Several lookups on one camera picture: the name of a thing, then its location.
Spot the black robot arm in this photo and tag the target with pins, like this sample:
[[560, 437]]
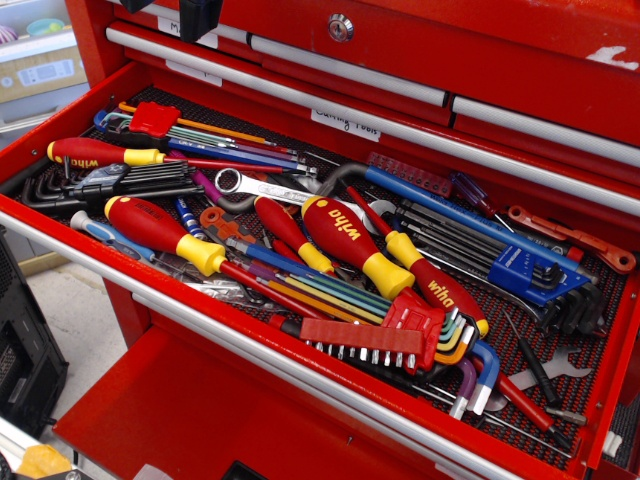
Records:
[[195, 18]]

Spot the small red yellow screwdriver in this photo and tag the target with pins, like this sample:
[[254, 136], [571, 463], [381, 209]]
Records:
[[284, 227]]

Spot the large wiha screwdriver centre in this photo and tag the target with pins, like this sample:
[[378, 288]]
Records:
[[337, 230]]

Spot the red bit holder with bits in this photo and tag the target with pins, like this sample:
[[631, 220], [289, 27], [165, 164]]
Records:
[[388, 347]]

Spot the orange red flat wrench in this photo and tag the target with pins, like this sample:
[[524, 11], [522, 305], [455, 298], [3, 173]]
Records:
[[620, 260]]

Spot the black thin screwdriver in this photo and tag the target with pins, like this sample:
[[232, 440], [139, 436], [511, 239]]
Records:
[[538, 372]]

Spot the silver combination wrench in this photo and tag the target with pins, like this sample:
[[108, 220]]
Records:
[[230, 181]]

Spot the black hex key set left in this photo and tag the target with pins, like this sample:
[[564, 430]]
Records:
[[115, 182]]

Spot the colourful hex key set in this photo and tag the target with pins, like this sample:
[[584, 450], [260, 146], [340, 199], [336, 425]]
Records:
[[410, 320], [147, 133]]

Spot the flat silver open wrench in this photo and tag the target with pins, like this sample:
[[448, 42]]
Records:
[[558, 365]]

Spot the orange plastic tool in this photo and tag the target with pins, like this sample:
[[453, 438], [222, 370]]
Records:
[[218, 222]]

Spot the black equipment box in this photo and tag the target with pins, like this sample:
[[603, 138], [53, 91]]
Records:
[[33, 369]]

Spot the red yellow screwdriver front left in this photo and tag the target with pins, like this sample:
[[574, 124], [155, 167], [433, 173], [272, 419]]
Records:
[[149, 225]]

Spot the wiha screwdriver top left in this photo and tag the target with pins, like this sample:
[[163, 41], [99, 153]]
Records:
[[88, 153]]

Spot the blue striped small tool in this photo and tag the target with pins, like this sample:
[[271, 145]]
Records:
[[188, 219]]

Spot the red bit holder rear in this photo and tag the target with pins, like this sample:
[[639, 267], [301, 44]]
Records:
[[417, 176]]

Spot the blue holder hex key set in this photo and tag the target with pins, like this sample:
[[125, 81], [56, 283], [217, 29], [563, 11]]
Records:
[[557, 300]]

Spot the purple handle small screwdriver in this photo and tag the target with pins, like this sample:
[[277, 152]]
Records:
[[475, 195]]

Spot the colourful hex key set rear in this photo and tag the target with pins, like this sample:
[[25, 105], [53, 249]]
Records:
[[147, 133]]

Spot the white drawer label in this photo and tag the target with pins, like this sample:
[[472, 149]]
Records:
[[346, 126]]

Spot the silver chest lock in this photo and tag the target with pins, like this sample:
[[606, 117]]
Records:
[[340, 28]]

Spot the blue grey precision screwdriver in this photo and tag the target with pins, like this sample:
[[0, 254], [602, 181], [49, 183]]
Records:
[[110, 237]]

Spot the black red drawer liner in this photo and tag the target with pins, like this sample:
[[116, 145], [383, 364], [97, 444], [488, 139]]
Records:
[[206, 388]]

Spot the wiha screwdriver right slim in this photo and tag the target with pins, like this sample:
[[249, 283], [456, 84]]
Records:
[[439, 288]]

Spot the colourful hex key set front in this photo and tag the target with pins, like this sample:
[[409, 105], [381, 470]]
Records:
[[410, 320]]

